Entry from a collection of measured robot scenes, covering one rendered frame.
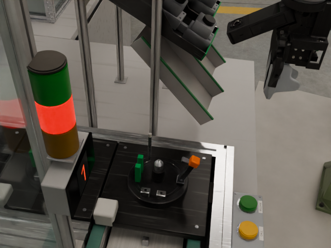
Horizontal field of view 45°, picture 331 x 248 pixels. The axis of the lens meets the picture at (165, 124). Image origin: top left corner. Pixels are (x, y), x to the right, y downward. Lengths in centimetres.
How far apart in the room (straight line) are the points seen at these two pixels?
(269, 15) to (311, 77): 250
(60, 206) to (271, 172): 69
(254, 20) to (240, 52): 259
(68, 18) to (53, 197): 128
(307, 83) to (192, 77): 206
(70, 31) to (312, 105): 99
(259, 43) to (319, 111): 209
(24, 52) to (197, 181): 57
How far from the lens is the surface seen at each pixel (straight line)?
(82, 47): 97
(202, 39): 95
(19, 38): 50
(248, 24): 70
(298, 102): 143
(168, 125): 124
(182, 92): 101
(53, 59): 52
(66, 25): 177
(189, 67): 111
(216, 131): 124
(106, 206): 87
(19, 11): 49
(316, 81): 315
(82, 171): 65
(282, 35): 70
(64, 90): 53
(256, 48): 337
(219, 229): 90
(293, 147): 125
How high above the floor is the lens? 170
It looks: 42 degrees down
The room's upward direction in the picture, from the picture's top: 3 degrees clockwise
